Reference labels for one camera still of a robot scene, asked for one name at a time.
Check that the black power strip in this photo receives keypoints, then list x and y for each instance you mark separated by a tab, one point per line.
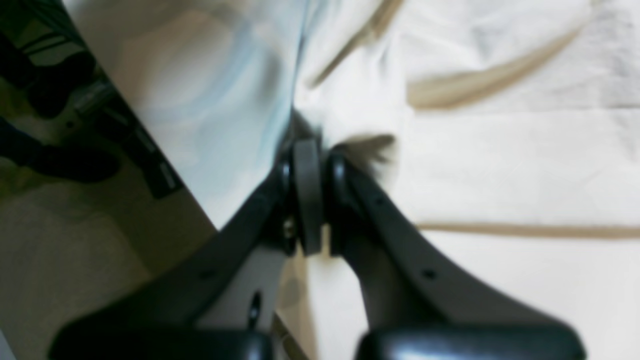
119	125

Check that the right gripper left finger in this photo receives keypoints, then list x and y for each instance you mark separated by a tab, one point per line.
219	303

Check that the person's black shoe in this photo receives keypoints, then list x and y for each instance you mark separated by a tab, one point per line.
54	84

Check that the grey t-shirt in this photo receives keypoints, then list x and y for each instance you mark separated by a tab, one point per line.
506	130

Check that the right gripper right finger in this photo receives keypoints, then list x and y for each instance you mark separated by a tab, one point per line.
419	304

